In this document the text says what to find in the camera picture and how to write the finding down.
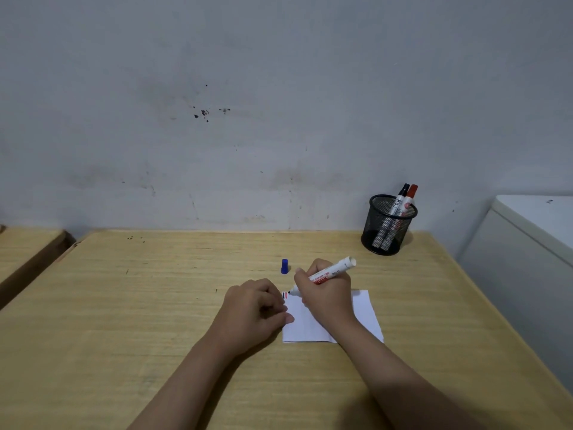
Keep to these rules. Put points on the white paper sheet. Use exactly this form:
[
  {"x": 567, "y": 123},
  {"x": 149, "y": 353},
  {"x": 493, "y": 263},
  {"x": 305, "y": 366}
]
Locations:
[{"x": 304, "y": 329}]

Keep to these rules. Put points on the person's left forearm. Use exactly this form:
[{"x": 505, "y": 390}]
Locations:
[{"x": 188, "y": 389}]

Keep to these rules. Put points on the person's right fingers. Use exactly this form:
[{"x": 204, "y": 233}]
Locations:
[{"x": 309, "y": 282}]

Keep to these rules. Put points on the black mesh pen holder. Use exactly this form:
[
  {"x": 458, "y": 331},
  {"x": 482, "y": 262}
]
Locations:
[{"x": 387, "y": 232}]

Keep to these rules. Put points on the white marker pen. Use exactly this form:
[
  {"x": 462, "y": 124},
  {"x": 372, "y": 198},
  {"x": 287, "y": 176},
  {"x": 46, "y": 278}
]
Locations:
[{"x": 333, "y": 268}]

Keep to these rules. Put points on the black capped marker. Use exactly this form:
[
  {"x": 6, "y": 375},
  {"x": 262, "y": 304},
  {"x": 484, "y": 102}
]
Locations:
[{"x": 399, "y": 199}]

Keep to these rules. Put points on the person's right forearm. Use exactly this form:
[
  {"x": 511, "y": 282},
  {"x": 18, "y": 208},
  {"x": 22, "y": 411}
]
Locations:
[{"x": 394, "y": 380}]

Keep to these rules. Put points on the white cabinet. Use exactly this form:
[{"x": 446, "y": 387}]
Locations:
[{"x": 519, "y": 264}]

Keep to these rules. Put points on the person's right hand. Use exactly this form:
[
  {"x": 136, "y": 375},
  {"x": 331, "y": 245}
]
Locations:
[{"x": 329, "y": 300}]

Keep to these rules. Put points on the person's left hand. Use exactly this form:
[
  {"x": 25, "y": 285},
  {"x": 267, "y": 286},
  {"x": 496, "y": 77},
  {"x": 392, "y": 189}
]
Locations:
[{"x": 248, "y": 315}]

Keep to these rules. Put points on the person's left thumb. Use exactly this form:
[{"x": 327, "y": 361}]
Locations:
[{"x": 282, "y": 318}]

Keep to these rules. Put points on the blue marker cap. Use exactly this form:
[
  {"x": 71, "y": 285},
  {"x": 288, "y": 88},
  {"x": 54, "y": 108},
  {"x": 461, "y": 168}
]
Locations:
[{"x": 284, "y": 266}]

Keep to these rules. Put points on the red capped marker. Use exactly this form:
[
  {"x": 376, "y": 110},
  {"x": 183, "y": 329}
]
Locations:
[{"x": 409, "y": 196}]

